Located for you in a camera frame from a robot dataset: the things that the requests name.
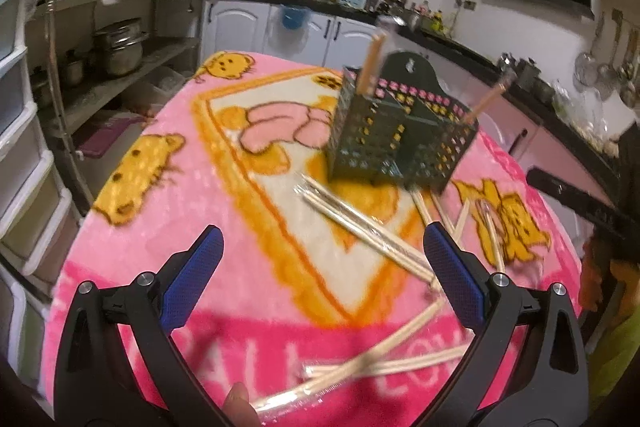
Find stacked steel pots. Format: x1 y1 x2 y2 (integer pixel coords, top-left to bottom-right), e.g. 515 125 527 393
94 19 151 78

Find dark green perforated utensil basket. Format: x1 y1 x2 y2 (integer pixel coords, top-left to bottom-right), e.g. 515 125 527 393
327 51 481 195

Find person's left hand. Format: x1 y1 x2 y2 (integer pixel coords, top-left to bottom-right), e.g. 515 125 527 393
222 382 251 427

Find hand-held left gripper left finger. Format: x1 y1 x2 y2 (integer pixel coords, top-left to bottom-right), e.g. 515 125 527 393
52 224 247 427

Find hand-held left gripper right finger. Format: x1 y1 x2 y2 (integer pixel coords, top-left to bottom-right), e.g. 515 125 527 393
422 222 592 427

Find wooden chopstick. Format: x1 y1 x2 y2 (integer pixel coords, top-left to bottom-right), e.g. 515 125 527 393
359 33 388 94
462 82 508 125
450 202 471 254
414 191 435 228

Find hanging metal skimmer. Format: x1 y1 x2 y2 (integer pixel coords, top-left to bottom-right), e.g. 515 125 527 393
597 9 621 102

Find small steel kettle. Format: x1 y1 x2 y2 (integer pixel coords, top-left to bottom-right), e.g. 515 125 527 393
499 53 521 81

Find white plastic drawer tower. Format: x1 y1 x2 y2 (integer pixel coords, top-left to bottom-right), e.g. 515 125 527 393
0 0 86 388

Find blue plastic bag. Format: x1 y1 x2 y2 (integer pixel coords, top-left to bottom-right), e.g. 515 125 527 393
280 4 307 30

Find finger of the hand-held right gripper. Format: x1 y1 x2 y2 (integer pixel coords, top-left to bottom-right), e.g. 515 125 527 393
526 167 623 229

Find pink printed blanket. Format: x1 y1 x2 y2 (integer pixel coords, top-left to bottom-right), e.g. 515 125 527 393
42 51 583 427

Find large steel kettle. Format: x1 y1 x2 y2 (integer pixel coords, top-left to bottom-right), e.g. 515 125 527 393
515 57 539 91

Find purple plastic box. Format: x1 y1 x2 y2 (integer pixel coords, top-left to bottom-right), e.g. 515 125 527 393
77 111 151 158

